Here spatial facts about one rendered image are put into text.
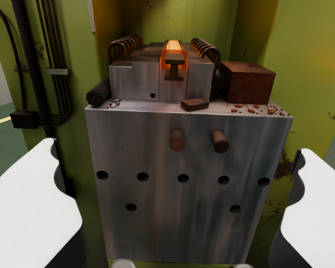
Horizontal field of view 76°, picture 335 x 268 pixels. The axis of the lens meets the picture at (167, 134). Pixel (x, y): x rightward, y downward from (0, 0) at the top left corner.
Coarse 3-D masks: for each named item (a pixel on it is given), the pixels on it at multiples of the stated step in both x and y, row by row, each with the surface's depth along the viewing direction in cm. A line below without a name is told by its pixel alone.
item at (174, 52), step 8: (176, 40) 65; (168, 48) 45; (176, 48) 46; (168, 56) 33; (176, 56) 33; (184, 56) 39; (168, 64) 39; (176, 64) 31; (184, 64) 31; (168, 72) 34; (176, 72) 31; (168, 80) 32; (176, 80) 32
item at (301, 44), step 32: (256, 0) 60; (288, 0) 47; (320, 0) 47; (256, 32) 59; (288, 32) 50; (320, 32) 50; (288, 64) 53; (320, 64) 53; (288, 96) 57; (320, 96) 57; (320, 128) 61; (288, 160) 67; (288, 192) 73; (256, 256) 89
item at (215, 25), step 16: (128, 0) 77; (144, 0) 77; (160, 0) 77; (176, 0) 77; (192, 0) 76; (208, 0) 76; (224, 0) 76; (128, 16) 79; (144, 16) 79; (160, 16) 79; (176, 16) 79; (192, 16) 79; (208, 16) 79; (224, 16) 79; (128, 32) 82; (144, 32) 82; (160, 32) 82; (176, 32) 81; (192, 32) 81; (208, 32) 81; (224, 32) 81; (224, 48) 84
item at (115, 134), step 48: (96, 144) 42; (144, 144) 42; (192, 144) 42; (240, 144) 41; (144, 192) 48; (192, 192) 47; (240, 192) 47; (144, 240) 55; (192, 240) 55; (240, 240) 54
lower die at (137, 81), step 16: (144, 48) 67; (160, 48) 60; (192, 48) 62; (112, 64) 42; (128, 64) 43; (144, 64) 41; (160, 64) 41; (192, 64) 40; (208, 64) 40; (112, 80) 42; (128, 80) 42; (144, 80) 42; (160, 80) 42; (192, 80) 42; (208, 80) 42; (112, 96) 44; (128, 96) 44; (144, 96) 44; (160, 96) 43; (176, 96) 43; (192, 96) 43; (208, 96) 43
